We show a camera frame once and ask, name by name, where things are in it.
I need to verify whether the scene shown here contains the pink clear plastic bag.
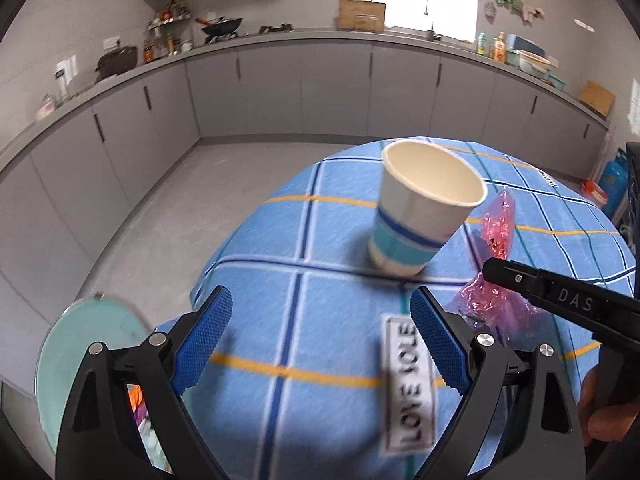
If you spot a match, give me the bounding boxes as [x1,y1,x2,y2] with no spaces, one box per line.
[449,190,542,341]

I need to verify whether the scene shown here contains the red orange plastic bag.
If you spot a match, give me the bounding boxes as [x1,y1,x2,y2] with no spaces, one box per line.
[127,385,144,414]

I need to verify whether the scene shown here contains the white paper cup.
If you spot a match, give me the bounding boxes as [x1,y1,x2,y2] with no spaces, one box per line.
[368,139,488,278]

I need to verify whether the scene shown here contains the right hand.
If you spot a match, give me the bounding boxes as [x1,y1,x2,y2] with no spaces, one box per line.
[577,366,639,446]

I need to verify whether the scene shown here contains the pink floor bucket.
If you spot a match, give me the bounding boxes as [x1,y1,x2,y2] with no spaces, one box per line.
[580,179,608,209]

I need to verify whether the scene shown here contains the blue plaid tablecloth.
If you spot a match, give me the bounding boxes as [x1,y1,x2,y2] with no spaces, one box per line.
[144,135,637,480]

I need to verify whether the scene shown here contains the blue gas cylinder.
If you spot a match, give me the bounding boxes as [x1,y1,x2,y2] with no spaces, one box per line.
[598,148,628,218]

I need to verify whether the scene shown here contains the grey lower cabinets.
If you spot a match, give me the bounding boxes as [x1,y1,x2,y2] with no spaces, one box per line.
[0,34,612,321]

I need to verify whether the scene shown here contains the small wooden board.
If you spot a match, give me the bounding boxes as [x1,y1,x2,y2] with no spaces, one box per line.
[578,79,615,119]

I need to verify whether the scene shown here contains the stacked plastic basins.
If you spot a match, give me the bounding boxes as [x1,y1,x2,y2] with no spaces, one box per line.
[506,34,566,91]

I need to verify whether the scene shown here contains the yellow dish soap bottle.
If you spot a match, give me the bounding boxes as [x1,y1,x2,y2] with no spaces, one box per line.
[492,32,506,64]

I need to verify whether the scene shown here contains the white rice cooker pot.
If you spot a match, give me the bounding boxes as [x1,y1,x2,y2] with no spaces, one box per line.
[35,94,56,122]

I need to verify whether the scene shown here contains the green detergent bottle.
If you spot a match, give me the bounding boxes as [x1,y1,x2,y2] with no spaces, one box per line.
[476,32,487,56]

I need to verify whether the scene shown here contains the black lidded pot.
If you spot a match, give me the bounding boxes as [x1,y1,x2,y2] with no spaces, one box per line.
[94,46,138,81]

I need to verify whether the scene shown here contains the spice rack with bottles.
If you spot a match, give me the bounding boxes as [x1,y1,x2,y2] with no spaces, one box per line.
[142,0,194,64]

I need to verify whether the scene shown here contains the black wok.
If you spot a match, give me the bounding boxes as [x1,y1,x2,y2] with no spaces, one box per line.
[196,18,243,44]

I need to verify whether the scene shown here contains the gas stove burner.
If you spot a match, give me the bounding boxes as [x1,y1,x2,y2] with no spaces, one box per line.
[258,23,293,35]

